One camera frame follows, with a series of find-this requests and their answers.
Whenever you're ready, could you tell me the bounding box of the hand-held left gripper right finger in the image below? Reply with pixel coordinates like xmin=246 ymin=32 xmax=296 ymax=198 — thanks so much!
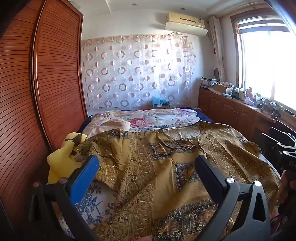
xmin=194 ymin=155 xmax=271 ymax=241

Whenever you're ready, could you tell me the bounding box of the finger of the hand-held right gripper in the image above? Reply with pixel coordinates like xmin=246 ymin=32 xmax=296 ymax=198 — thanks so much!
xmin=261 ymin=133 xmax=296 ymax=152
xmin=269 ymin=126 xmax=296 ymax=141

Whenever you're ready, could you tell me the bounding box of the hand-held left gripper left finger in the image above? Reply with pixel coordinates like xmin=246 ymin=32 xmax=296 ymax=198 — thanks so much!
xmin=29 ymin=155 xmax=103 ymax=241

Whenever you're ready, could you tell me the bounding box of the golden patterned cloth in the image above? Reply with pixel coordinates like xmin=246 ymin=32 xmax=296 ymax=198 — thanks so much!
xmin=79 ymin=120 xmax=281 ymax=241

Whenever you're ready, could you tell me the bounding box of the person's right hand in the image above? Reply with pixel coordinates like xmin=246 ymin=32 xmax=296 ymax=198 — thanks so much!
xmin=277 ymin=170 xmax=296 ymax=209

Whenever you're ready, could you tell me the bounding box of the yellow plush toy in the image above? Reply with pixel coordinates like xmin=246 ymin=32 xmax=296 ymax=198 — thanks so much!
xmin=47 ymin=133 xmax=87 ymax=184

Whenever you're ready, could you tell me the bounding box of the blue floral bed sheet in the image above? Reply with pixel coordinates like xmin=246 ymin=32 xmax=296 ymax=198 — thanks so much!
xmin=58 ymin=181 xmax=121 ymax=239

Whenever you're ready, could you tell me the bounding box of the wooden low cabinet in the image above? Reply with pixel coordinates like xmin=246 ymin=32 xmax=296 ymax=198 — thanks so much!
xmin=198 ymin=88 xmax=296 ymax=149

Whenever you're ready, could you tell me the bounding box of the dark blue bed sheet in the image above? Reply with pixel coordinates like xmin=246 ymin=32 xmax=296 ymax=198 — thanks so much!
xmin=194 ymin=108 xmax=213 ymax=122

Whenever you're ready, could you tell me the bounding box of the pale pink pillow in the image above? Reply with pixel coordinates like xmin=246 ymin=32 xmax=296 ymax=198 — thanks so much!
xmin=102 ymin=119 xmax=131 ymax=133

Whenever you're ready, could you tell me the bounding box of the window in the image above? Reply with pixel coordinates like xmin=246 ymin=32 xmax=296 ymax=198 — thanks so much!
xmin=231 ymin=9 xmax=296 ymax=112

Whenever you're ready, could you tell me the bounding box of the cardboard box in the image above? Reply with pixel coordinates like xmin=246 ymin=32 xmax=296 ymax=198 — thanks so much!
xmin=213 ymin=83 xmax=233 ymax=94

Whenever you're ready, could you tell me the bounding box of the pink floral quilt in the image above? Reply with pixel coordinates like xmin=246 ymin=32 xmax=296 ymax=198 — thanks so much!
xmin=82 ymin=108 xmax=201 ymax=139

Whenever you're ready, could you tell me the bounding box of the blue plastic bag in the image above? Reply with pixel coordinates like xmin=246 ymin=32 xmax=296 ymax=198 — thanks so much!
xmin=151 ymin=96 xmax=169 ymax=107

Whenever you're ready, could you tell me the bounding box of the wooden slatted wardrobe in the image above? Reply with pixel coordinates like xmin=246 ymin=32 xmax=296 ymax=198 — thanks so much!
xmin=0 ymin=0 xmax=88 ymax=232

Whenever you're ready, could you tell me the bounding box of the beige window curtain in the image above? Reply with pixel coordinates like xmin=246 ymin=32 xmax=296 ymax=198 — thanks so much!
xmin=208 ymin=16 xmax=226 ymax=82

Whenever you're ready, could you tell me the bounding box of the sheer circle-patterned curtain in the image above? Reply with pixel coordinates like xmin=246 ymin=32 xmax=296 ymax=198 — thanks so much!
xmin=81 ymin=34 xmax=197 ymax=110

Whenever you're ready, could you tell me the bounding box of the wall air conditioner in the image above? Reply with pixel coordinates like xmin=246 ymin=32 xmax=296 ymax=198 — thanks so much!
xmin=165 ymin=12 xmax=208 ymax=36

